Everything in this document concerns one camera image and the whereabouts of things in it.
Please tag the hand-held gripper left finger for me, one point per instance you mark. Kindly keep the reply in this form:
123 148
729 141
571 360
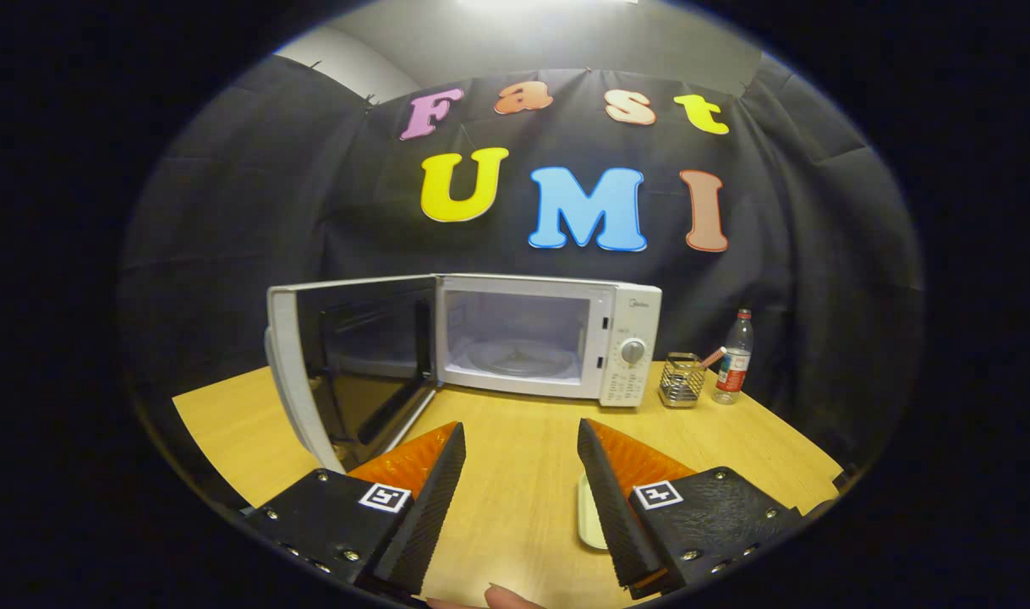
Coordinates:
435 507

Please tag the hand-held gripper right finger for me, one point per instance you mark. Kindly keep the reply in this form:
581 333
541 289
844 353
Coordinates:
612 507

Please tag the white microwave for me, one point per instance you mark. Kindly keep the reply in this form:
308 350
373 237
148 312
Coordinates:
599 296

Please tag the glass microwave turntable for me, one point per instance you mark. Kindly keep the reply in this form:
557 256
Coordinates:
523 359

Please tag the pale green square plate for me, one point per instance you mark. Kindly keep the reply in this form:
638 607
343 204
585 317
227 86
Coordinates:
589 520

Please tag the red striped straw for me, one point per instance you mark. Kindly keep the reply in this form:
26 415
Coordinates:
714 356

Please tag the clear plastic water bottle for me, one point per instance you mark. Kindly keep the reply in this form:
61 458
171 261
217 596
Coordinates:
733 364

